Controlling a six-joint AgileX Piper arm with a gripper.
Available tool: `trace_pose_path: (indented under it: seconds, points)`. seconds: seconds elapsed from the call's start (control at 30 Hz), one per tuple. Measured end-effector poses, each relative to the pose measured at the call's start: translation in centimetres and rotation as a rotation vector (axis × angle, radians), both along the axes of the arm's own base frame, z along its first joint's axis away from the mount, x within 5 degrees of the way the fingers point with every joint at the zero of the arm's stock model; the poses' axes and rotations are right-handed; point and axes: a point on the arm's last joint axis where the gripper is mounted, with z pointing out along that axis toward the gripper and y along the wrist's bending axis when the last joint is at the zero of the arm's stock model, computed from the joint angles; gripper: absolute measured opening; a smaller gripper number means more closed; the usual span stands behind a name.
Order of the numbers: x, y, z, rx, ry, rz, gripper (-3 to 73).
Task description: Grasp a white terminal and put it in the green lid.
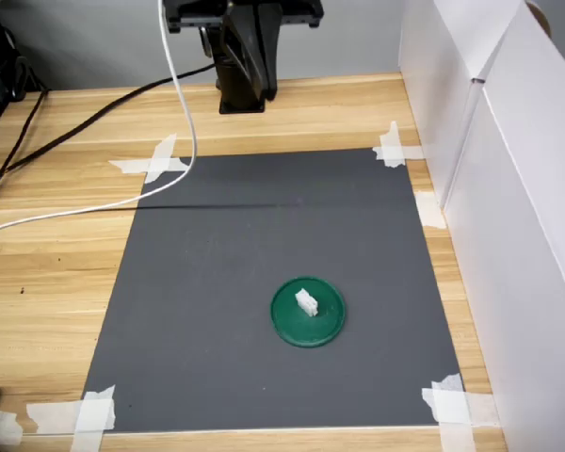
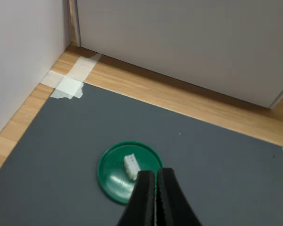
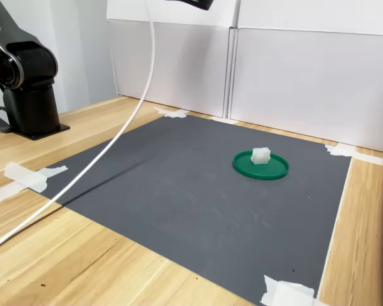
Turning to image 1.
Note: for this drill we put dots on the small white plastic terminal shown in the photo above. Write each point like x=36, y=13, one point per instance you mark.
x=306, y=302

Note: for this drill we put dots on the round green lid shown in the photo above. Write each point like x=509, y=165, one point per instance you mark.
x=311, y=329

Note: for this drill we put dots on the white tape piece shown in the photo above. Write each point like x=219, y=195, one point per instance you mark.
x=428, y=209
x=0, y=426
x=160, y=162
x=452, y=409
x=392, y=150
x=92, y=414

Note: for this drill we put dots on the white partition board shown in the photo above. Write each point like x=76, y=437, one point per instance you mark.
x=522, y=235
x=433, y=94

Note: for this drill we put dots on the dark grey mat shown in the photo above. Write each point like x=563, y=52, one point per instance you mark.
x=263, y=245

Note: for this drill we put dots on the black equipment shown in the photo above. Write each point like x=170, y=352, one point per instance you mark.
x=0, y=70

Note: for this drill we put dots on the brown round object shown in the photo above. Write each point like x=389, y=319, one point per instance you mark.
x=541, y=19

